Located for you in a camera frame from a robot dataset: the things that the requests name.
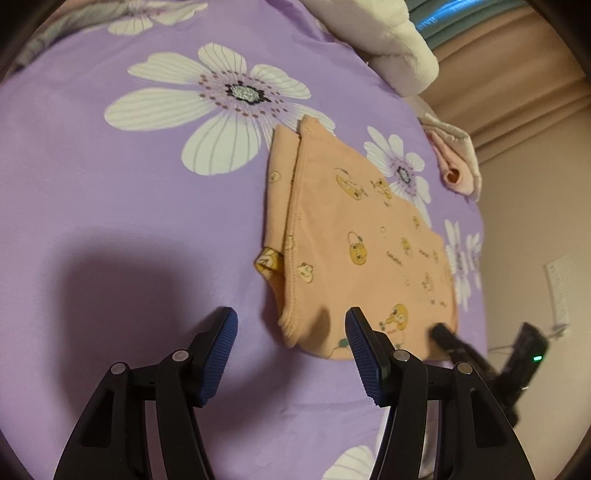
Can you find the pink folded garment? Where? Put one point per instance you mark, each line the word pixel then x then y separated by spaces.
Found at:
pixel 455 170

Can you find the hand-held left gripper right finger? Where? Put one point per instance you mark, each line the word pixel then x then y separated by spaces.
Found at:
pixel 364 360

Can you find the teal curtain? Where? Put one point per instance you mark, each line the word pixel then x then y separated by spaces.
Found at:
pixel 461 18

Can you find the purple floral blanket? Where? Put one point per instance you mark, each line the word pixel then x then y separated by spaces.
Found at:
pixel 115 207

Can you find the white fluffy blanket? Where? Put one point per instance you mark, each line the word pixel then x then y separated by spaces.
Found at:
pixel 397 46

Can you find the white wall fixture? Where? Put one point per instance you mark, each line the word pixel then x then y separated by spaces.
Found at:
pixel 559 295

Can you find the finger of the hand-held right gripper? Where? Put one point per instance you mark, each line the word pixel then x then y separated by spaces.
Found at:
pixel 455 346

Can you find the cream folded cloth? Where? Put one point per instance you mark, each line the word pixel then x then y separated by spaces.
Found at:
pixel 461 138

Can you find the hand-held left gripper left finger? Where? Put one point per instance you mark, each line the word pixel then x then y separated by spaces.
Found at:
pixel 217 355

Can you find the beige curtain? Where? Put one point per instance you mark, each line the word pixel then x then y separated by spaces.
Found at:
pixel 517 92

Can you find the orange cartoon print shirt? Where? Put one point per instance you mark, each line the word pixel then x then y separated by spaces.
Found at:
pixel 346 249

